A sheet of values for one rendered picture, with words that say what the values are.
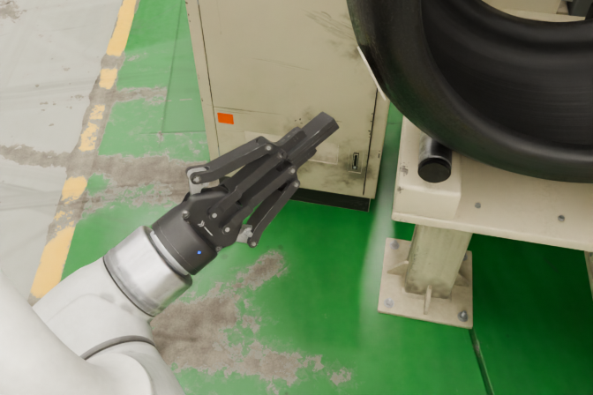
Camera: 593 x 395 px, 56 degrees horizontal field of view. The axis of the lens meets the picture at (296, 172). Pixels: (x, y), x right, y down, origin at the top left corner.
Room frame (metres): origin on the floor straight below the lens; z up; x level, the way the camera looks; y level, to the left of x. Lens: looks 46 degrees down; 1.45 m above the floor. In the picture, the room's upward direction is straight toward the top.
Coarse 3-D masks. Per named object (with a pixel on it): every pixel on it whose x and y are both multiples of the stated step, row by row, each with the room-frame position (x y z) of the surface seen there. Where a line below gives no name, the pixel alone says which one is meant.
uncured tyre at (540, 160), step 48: (384, 0) 0.52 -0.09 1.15; (432, 0) 0.77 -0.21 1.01; (480, 0) 0.79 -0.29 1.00; (384, 48) 0.52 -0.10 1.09; (432, 48) 0.72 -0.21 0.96; (480, 48) 0.75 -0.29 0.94; (528, 48) 0.74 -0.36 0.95; (576, 48) 0.73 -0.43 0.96; (432, 96) 0.51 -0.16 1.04; (480, 96) 0.66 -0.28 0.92; (528, 96) 0.67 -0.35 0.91; (576, 96) 0.66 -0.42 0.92; (480, 144) 0.49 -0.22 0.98; (528, 144) 0.49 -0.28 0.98; (576, 144) 0.49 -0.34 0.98
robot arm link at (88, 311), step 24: (96, 264) 0.34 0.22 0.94; (72, 288) 0.31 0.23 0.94; (96, 288) 0.31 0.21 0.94; (120, 288) 0.31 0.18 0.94; (48, 312) 0.29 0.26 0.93; (72, 312) 0.28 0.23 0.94; (96, 312) 0.28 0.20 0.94; (120, 312) 0.29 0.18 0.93; (144, 312) 0.30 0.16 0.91; (72, 336) 0.26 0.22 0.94; (96, 336) 0.26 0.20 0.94; (120, 336) 0.26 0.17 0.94; (144, 336) 0.27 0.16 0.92
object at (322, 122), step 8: (320, 112) 0.51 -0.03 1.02; (312, 120) 0.50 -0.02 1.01; (320, 120) 0.49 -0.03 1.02; (328, 120) 0.48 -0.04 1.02; (304, 128) 0.49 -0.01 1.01; (312, 128) 0.48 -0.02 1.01; (320, 128) 0.47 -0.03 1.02; (328, 128) 0.48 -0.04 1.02; (312, 136) 0.47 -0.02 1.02; (320, 136) 0.47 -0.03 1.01; (304, 144) 0.46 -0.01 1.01; (288, 152) 0.45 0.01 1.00; (296, 152) 0.45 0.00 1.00
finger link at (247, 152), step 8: (248, 144) 0.45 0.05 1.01; (256, 144) 0.45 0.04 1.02; (264, 144) 0.45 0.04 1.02; (272, 144) 0.45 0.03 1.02; (232, 152) 0.44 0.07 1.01; (240, 152) 0.44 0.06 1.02; (248, 152) 0.44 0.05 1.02; (256, 152) 0.44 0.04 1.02; (264, 152) 0.44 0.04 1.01; (216, 160) 0.43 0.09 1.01; (224, 160) 0.43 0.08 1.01; (232, 160) 0.43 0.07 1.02; (240, 160) 0.43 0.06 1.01; (248, 160) 0.43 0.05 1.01; (208, 168) 0.42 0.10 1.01; (216, 168) 0.42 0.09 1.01; (224, 168) 0.42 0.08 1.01; (232, 168) 0.42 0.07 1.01; (192, 176) 0.40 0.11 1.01; (200, 176) 0.41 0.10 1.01; (208, 176) 0.41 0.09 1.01; (216, 176) 0.41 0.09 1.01
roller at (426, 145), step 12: (420, 132) 0.60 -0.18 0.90; (420, 144) 0.57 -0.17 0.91; (432, 144) 0.55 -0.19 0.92; (420, 156) 0.54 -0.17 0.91; (432, 156) 0.53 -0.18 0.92; (444, 156) 0.53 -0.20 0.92; (420, 168) 0.52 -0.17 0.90; (432, 168) 0.52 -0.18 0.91; (444, 168) 0.52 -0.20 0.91; (432, 180) 0.52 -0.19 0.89; (444, 180) 0.51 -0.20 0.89
